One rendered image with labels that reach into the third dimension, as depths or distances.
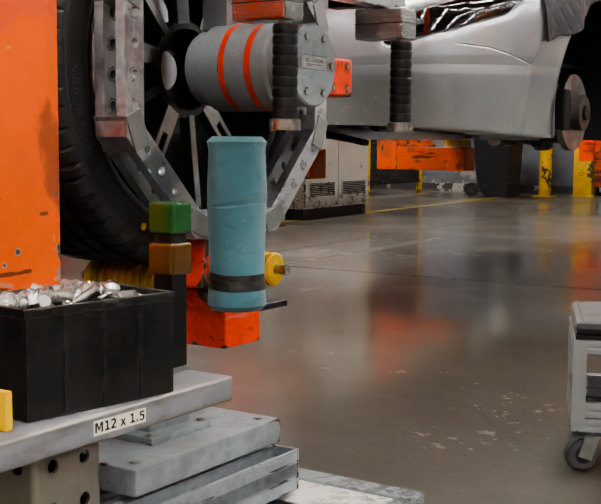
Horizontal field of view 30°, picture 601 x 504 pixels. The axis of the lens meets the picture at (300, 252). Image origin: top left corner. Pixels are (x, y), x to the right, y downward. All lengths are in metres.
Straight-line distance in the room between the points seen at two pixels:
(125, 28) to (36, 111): 0.27
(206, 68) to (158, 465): 0.63
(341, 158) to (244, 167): 8.95
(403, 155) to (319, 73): 6.15
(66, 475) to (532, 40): 3.43
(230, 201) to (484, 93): 2.76
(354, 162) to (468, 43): 6.57
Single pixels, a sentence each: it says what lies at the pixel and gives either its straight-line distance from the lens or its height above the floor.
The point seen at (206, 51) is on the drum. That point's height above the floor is 0.87.
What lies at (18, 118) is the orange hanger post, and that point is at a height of 0.76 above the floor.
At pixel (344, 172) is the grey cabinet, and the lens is 10.65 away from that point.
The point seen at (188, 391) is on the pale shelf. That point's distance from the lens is 1.31.
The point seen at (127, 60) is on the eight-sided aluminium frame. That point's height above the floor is 0.85.
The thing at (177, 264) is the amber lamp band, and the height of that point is 0.58.
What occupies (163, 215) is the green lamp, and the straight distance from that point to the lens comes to 1.37.
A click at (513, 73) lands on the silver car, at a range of 4.37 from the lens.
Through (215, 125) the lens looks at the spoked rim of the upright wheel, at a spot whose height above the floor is 0.76.
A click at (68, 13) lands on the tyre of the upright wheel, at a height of 0.91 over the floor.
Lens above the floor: 0.74
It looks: 6 degrees down
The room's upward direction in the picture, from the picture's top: straight up
